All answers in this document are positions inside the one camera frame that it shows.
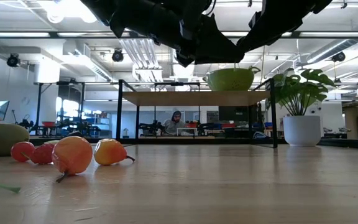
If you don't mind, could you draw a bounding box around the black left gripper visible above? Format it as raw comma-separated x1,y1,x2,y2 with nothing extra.
109,0,245,68

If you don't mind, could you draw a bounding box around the large orange peach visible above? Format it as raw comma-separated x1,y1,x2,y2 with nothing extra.
52,136,94,184

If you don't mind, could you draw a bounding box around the green colander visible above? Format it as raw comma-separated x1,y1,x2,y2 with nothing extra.
206,66,262,91

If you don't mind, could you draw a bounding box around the black overhead beam with lights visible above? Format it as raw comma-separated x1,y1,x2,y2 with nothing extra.
0,30,358,40

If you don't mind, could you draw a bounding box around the red raspberry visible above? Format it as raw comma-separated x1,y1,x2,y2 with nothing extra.
30,142,55,165

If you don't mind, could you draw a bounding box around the green mango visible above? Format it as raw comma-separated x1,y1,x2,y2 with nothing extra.
0,123,30,157

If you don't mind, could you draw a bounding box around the person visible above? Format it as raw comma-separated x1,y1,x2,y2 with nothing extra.
162,110,188,136

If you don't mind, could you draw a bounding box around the yellow-orange peach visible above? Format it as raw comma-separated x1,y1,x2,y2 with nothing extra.
93,138,135,167

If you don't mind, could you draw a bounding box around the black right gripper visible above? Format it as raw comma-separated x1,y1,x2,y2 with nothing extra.
236,0,334,54

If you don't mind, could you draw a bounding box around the red cherry with green stem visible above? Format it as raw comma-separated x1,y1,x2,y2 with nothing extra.
10,141,36,163

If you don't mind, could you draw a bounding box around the green plant in white pot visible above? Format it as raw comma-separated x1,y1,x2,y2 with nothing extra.
270,68,337,147

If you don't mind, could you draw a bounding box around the black background workstation frame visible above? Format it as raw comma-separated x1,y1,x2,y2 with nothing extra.
34,81,86,138

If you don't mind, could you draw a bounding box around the wooden shelf with black legs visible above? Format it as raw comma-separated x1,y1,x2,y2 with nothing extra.
116,78,278,149

